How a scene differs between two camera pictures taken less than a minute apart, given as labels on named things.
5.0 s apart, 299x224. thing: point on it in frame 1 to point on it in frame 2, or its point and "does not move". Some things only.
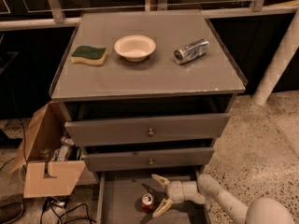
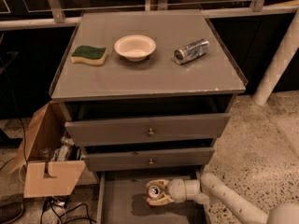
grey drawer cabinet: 145,93 does not move
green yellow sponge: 90,55 does not move
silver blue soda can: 191,51 does not move
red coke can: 148,203 to 153,191
